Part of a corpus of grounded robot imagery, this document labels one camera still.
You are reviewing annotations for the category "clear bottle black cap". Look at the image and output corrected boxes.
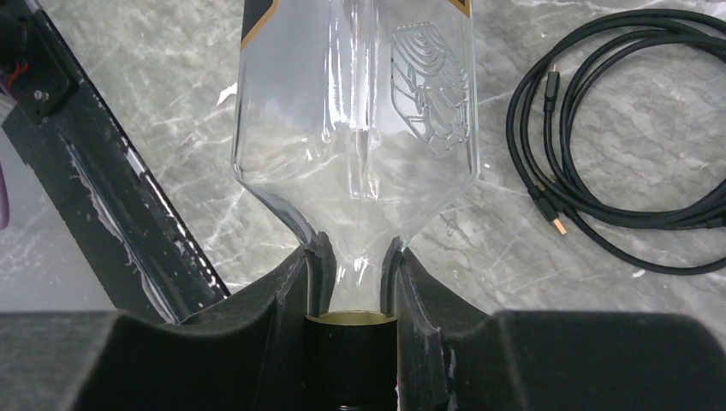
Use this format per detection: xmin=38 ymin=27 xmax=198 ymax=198
xmin=231 ymin=1 xmax=479 ymax=410

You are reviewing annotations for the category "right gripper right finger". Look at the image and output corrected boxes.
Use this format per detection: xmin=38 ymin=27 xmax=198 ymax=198
xmin=396 ymin=251 xmax=725 ymax=410

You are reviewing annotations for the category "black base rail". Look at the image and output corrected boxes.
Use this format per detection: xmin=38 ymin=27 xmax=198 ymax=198
xmin=1 ymin=1 xmax=229 ymax=324

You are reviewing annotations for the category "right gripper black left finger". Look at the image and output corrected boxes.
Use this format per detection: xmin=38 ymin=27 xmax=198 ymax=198
xmin=1 ymin=249 xmax=308 ymax=410

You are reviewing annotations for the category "coiled black cable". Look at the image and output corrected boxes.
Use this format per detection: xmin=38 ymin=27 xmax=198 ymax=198
xmin=504 ymin=8 xmax=726 ymax=277

